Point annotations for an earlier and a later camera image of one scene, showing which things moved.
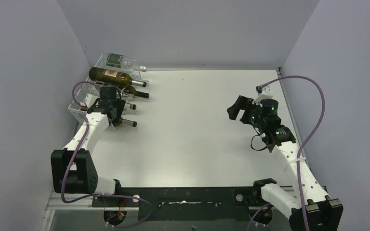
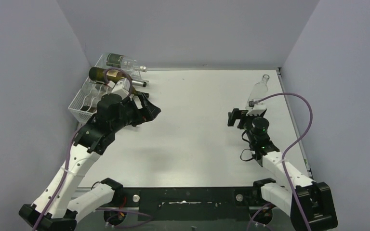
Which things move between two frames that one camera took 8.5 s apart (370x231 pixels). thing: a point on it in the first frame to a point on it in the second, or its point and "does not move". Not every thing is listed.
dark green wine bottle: (131, 90) does not move
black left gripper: (116, 108) to (140, 110)
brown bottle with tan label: (113, 78) does not move
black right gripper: (243, 108) to (238, 117)
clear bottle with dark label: (120, 62) does not move
